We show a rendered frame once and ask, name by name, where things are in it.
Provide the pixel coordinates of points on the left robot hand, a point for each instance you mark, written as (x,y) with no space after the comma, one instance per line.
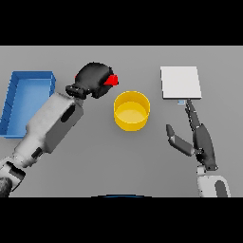
(93,78)

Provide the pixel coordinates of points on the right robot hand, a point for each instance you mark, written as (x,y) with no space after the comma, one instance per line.
(202,140)

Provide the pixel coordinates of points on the red beaker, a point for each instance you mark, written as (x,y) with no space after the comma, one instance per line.
(112,80)

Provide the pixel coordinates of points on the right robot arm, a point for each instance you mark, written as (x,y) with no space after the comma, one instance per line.
(212,186)

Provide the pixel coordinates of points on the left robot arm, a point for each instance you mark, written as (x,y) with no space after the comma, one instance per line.
(50,123)

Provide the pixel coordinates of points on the yellow bowl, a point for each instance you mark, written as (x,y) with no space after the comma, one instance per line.
(131,111)

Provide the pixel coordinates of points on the pale square measuring scale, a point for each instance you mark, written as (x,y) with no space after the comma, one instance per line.
(180,82)

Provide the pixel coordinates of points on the blue tray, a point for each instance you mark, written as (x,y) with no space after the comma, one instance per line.
(26,101)

